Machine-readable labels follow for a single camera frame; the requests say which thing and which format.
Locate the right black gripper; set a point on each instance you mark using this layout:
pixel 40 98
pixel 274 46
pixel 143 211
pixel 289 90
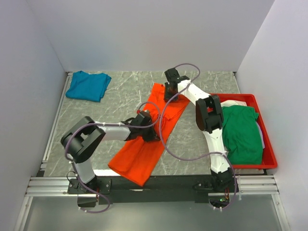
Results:
pixel 167 97

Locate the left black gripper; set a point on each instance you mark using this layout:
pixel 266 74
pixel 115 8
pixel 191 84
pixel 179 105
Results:
pixel 152 136

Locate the orange t shirt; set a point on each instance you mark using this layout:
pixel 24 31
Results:
pixel 137 158

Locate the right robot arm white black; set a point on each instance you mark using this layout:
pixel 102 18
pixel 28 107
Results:
pixel 209 119

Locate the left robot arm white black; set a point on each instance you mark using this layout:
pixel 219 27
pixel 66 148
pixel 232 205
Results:
pixel 83 138

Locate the white t shirt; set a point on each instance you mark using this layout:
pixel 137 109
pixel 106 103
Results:
pixel 229 103

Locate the folded blue t shirt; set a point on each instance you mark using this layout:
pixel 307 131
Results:
pixel 88 87

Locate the black base beam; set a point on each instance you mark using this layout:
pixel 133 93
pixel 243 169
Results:
pixel 181 188

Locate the green t shirt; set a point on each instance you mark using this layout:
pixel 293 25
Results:
pixel 241 135

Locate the lavender t shirt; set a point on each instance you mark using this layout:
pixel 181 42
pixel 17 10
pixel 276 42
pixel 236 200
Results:
pixel 261 135

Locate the aluminium frame rail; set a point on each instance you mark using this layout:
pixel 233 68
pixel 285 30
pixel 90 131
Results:
pixel 40 186

